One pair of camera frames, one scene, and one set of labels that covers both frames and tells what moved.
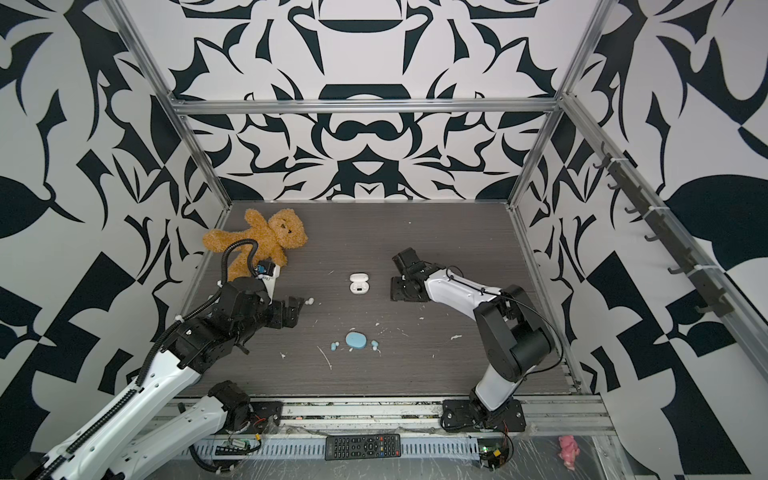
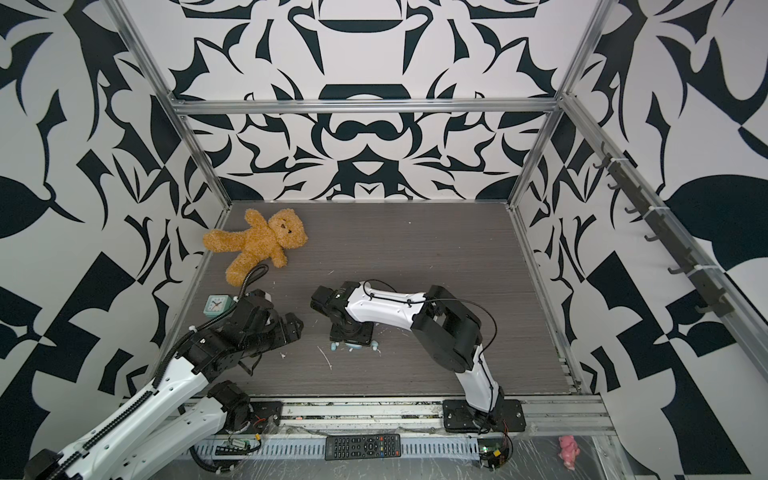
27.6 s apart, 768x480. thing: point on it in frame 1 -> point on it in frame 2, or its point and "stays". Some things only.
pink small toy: (569, 451) stays
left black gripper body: (275, 315) -> (282, 336)
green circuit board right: (493, 452) stays
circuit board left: (239, 446) stays
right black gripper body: (401, 288) -> (353, 335)
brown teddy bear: (284, 231) stays
